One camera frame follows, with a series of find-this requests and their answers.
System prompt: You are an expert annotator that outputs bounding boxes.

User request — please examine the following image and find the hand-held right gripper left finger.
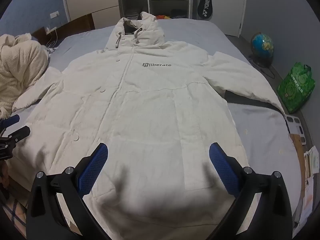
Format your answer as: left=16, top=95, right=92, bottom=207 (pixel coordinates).
left=26, top=143, right=113, bottom=240

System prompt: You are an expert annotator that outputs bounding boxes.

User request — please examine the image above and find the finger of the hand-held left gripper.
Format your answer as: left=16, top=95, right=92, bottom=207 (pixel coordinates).
left=0, top=114, right=20, bottom=130
left=0, top=126, right=31, bottom=145

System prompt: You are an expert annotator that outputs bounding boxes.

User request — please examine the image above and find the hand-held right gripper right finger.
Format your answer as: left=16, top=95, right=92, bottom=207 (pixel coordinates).
left=209, top=142, right=293, bottom=240

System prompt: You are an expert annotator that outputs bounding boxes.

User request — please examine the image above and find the white hooded coat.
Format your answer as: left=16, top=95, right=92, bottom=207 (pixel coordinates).
left=11, top=12, right=286, bottom=240

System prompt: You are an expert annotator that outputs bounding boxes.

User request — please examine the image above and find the cream fluffy blanket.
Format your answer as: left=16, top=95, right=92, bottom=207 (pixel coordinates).
left=0, top=33, right=50, bottom=118

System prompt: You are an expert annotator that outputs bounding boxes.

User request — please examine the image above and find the wooden board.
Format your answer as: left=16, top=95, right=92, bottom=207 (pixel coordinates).
left=290, top=134, right=307, bottom=220

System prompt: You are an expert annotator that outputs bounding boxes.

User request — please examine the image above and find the white bathroom scale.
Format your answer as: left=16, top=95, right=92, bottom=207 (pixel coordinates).
left=285, top=114, right=308, bottom=145

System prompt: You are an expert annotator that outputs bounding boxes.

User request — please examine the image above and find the stack of papers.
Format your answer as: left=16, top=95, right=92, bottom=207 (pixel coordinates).
left=304, top=145, right=320, bottom=176

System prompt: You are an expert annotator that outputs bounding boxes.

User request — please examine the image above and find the green patterned bag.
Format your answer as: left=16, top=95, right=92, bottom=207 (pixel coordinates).
left=277, top=62, right=315, bottom=114

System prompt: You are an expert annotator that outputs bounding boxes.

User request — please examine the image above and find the wooden headboard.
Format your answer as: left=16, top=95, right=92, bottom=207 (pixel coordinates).
left=31, top=14, right=95, bottom=40

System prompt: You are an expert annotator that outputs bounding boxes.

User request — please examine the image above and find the blue globe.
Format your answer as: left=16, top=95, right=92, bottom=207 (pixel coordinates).
left=250, top=32, right=275, bottom=68

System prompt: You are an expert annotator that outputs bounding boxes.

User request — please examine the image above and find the bed with grey sheet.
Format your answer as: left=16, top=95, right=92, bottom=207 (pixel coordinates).
left=0, top=19, right=304, bottom=240

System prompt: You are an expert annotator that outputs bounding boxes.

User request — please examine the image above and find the black racket bag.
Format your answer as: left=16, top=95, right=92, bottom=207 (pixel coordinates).
left=197, top=0, right=214, bottom=20

